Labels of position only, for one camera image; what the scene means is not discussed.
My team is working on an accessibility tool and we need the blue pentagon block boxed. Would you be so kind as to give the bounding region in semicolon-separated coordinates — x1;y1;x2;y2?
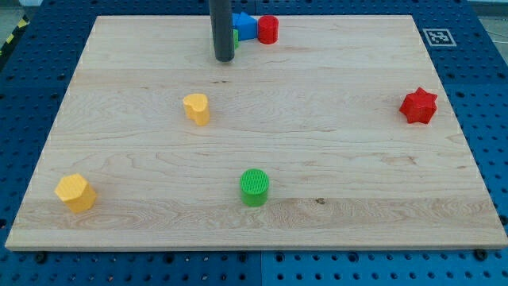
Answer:
232;12;258;41

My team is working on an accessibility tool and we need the small green block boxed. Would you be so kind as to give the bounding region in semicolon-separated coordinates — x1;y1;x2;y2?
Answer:
233;29;240;49

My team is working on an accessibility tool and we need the yellow hexagon block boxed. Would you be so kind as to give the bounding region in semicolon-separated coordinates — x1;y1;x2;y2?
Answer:
55;173;97;214

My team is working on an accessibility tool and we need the yellow heart block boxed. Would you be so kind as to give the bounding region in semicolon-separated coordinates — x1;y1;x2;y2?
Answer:
183;93;210;126

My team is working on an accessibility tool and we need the white fiducial marker tag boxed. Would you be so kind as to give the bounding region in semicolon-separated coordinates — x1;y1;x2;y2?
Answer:
422;28;456;47

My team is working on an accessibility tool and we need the red cylinder block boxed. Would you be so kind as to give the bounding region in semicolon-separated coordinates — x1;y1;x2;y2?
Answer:
257;15;279;44

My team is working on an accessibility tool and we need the red star block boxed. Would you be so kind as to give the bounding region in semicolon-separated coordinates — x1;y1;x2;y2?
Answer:
399;87;437;124

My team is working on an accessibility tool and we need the wooden board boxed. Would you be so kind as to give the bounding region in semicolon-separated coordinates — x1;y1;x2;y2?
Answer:
6;15;507;252

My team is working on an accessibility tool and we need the green cylinder block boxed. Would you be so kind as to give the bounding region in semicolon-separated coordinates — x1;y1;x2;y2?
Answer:
240;168;270;207

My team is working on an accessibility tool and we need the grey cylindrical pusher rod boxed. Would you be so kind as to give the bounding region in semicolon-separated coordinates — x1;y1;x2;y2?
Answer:
209;0;234;63

